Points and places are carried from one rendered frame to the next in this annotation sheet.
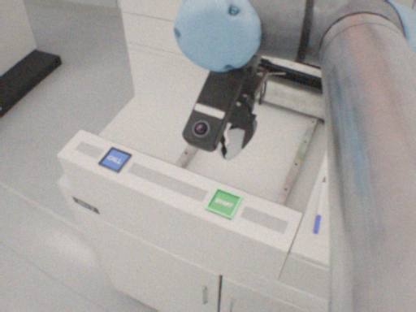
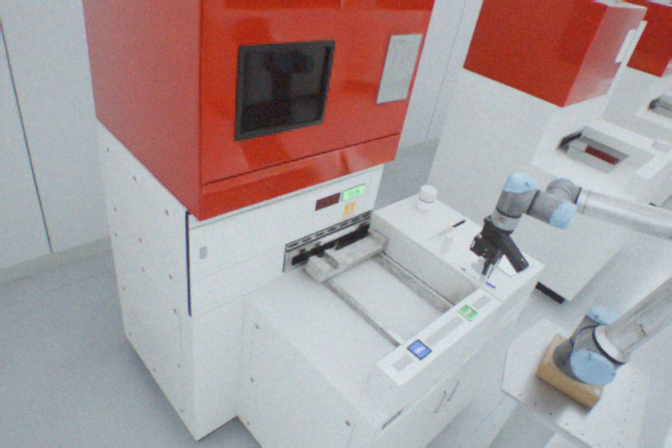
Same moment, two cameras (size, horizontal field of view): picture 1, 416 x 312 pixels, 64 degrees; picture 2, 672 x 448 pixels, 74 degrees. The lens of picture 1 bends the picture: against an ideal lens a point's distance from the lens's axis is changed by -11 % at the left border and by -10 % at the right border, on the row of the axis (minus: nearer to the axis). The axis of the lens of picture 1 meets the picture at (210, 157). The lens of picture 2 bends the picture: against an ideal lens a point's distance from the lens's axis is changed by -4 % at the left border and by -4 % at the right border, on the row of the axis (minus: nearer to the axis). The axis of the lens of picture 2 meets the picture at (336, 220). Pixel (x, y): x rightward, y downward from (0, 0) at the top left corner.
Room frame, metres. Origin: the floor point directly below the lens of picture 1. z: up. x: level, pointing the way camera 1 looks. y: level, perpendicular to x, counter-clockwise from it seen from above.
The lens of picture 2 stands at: (0.58, 1.17, 1.96)
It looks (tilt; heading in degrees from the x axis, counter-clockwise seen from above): 34 degrees down; 285
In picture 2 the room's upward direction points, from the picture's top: 11 degrees clockwise
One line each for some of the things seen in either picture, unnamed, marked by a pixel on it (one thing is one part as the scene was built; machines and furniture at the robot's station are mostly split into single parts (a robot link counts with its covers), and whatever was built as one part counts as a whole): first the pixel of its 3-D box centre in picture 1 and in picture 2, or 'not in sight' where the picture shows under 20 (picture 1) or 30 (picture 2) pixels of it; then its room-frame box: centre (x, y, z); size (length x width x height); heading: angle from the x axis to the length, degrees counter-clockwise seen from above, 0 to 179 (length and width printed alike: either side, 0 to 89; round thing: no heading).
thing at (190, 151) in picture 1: (208, 125); (357, 307); (0.76, 0.01, 0.84); 0.50 x 0.02 x 0.03; 154
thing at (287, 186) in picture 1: (300, 156); (405, 278); (0.64, -0.24, 0.84); 0.50 x 0.02 x 0.03; 154
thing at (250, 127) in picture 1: (240, 124); not in sight; (0.40, -0.04, 1.19); 0.05 x 0.02 x 0.09; 64
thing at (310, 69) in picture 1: (275, 68); (330, 243); (0.96, -0.21, 0.89); 0.44 x 0.02 x 0.10; 64
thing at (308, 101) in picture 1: (277, 92); (348, 256); (0.88, -0.20, 0.87); 0.36 x 0.08 x 0.03; 64
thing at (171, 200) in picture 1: (170, 201); (439, 345); (0.46, 0.09, 0.89); 0.55 x 0.09 x 0.14; 64
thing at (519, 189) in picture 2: not in sight; (516, 195); (0.42, -0.03, 1.41); 0.09 x 0.08 x 0.11; 168
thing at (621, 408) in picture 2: not in sight; (565, 390); (0.00, -0.07, 0.75); 0.45 x 0.44 x 0.13; 163
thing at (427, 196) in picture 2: not in sight; (426, 198); (0.68, -0.57, 1.01); 0.07 x 0.07 x 0.10
